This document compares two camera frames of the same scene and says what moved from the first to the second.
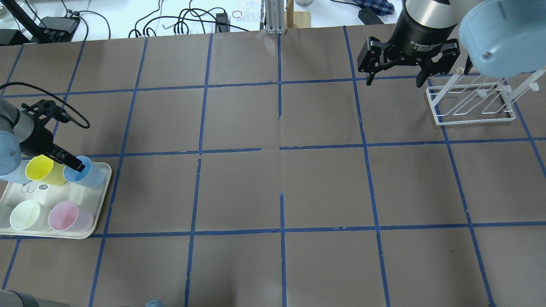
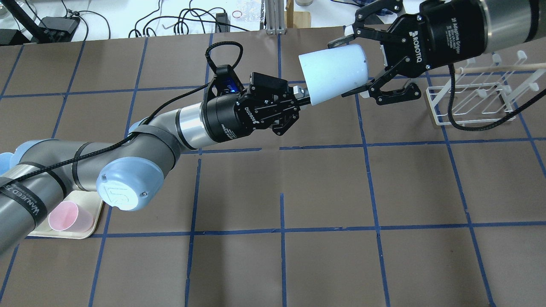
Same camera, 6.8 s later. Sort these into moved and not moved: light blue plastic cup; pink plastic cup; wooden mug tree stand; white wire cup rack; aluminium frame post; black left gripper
Moved: black left gripper; light blue plastic cup
Not moved: white wire cup rack; pink plastic cup; aluminium frame post; wooden mug tree stand
